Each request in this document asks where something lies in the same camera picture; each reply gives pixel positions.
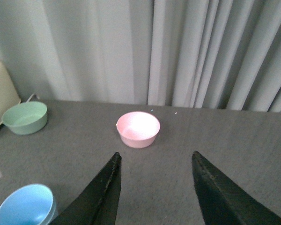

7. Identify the white toaster cable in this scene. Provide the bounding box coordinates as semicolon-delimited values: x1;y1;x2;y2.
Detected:
25;93;40;103

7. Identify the green bowl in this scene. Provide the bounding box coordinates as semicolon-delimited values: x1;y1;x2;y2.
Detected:
1;101;48;135

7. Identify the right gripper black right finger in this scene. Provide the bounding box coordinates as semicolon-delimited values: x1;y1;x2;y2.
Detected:
192;151;281;225

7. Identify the blue cup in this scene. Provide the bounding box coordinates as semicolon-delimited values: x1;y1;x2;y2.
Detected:
0;184;58;225

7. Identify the pink bowl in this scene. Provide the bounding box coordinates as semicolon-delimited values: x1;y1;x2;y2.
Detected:
116;111;161;149

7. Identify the grey curtain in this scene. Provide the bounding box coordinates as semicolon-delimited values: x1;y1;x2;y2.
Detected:
0;0;281;113

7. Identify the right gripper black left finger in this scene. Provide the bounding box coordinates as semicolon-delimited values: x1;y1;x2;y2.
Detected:
50;152;122;225

